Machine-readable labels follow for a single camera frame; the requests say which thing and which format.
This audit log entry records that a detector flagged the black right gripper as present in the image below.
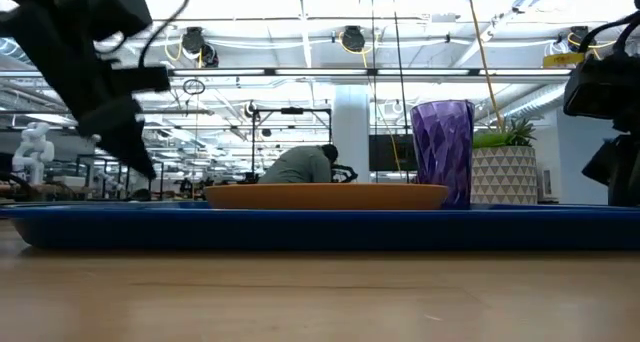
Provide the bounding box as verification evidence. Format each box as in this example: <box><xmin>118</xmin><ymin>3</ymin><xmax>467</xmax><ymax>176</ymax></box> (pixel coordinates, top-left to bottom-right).
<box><xmin>563</xmin><ymin>51</ymin><xmax>640</xmax><ymax>186</ymax></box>

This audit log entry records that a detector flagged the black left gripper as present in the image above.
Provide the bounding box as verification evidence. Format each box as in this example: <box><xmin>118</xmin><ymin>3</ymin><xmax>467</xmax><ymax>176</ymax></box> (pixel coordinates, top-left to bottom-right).
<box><xmin>29</xmin><ymin>11</ymin><xmax>172</xmax><ymax>181</ymax></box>

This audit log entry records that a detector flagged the purple faceted plastic cup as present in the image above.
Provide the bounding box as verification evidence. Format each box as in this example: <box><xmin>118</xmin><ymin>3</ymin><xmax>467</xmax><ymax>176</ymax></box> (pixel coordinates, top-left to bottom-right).
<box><xmin>409</xmin><ymin>99</ymin><xmax>476</xmax><ymax>209</ymax></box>

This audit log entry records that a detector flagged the orange round plate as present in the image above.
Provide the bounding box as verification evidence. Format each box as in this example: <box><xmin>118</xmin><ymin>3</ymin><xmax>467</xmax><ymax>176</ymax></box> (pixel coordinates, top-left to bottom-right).
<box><xmin>203</xmin><ymin>182</ymin><xmax>450</xmax><ymax>212</ymax></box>

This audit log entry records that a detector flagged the blue plastic tray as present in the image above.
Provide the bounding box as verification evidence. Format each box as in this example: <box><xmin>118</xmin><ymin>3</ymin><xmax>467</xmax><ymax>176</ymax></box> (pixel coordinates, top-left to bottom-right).
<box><xmin>0</xmin><ymin>200</ymin><xmax>640</xmax><ymax>251</ymax></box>

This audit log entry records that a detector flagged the succulent in patterned white pot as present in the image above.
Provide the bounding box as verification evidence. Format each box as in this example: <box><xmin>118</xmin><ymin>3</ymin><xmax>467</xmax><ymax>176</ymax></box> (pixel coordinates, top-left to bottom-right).
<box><xmin>471</xmin><ymin>115</ymin><xmax>539</xmax><ymax>206</ymax></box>

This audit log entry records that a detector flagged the white humanoid robot figure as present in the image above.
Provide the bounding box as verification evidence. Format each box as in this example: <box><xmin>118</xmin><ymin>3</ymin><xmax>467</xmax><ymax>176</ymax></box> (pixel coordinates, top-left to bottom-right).
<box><xmin>10</xmin><ymin>121</ymin><xmax>56</xmax><ymax>186</ymax></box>

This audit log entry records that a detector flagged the yellow ceiling sign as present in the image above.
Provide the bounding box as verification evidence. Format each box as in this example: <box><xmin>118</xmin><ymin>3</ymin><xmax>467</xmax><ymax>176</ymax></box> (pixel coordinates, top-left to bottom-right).
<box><xmin>543</xmin><ymin>51</ymin><xmax>587</xmax><ymax>70</ymax></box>

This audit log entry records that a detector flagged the person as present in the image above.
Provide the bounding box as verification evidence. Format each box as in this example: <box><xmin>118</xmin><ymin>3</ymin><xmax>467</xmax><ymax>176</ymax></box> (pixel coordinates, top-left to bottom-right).
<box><xmin>257</xmin><ymin>143</ymin><xmax>341</xmax><ymax>185</ymax></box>

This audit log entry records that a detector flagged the long ceiling light strip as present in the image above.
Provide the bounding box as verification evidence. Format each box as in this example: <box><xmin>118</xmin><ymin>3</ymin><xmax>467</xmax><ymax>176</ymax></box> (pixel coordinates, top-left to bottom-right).
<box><xmin>168</xmin><ymin>67</ymin><xmax>574</xmax><ymax>79</ymax></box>

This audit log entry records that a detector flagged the black equipment on bench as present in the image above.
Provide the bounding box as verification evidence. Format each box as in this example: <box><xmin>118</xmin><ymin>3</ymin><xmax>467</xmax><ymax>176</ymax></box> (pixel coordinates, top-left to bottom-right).
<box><xmin>329</xmin><ymin>163</ymin><xmax>360</xmax><ymax>184</ymax></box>

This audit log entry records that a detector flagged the black monitor screen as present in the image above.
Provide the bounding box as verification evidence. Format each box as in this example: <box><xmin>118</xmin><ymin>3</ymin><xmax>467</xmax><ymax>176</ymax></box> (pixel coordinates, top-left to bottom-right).
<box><xmin>368</xmin><ymin>134</ymin><xmax>419</xmax><ymax>173</ymax></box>

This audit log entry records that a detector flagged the black ceiling cord reel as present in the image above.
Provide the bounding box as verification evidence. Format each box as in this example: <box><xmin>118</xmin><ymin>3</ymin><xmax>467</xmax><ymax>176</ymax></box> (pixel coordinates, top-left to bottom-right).
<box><xmin>180</xmin><ymin>26</ymin><xmax>207</xmax><ymax>56</ymax></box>
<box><xmin>567</xmin><ymin>25</ymin><xmax>592</xmax><ymax>51</ymax></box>
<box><xmin>341</xmin><ymin>25</ymin><xmax>368</xmax><ymax>54</ymax></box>

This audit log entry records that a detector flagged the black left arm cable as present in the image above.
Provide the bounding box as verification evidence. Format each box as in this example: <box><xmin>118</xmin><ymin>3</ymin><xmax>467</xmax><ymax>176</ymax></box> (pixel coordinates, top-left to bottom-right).
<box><xmin>137</xmin><ymin>0</ymin><xmax>192</xmax><ymax>69</ymax></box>

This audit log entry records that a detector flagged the long yellow hanging cable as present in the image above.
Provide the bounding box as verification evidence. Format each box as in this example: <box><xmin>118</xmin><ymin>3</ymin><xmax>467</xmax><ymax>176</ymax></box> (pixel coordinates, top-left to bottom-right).
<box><xmin>464</xmin><ymin>0</ymin><xmax>504</xmax><ymax>131</ymax></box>

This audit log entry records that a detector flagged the black metal frame stand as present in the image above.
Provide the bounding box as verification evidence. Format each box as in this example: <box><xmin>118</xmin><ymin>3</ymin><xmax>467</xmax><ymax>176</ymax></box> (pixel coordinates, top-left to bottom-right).
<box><xmin>251</xmin><ymin>106</ymin><xmax>334</xmax><ymax>184</ymax></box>

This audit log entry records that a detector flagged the long black hanging cable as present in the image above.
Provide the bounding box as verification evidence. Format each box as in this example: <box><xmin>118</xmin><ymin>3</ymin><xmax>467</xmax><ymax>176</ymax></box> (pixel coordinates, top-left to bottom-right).
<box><xmin>388</xmin><ymin>0</ymin><xmax>410</xmax><ymax>184</ymax></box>

